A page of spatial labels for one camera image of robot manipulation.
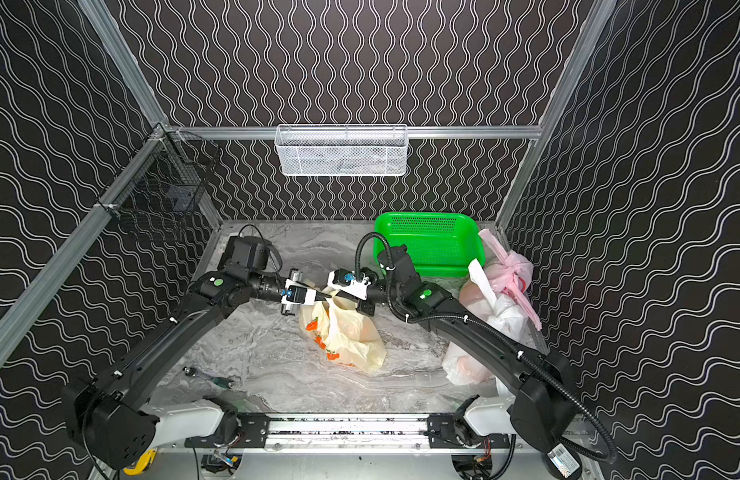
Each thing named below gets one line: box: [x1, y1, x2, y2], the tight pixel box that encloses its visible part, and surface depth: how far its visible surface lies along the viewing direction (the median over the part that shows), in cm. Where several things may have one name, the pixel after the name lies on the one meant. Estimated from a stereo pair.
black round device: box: [540, 442, 582, 480], surface depth 71 cm
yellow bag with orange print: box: [299, 287, 387, 372], surface depth 72 cm
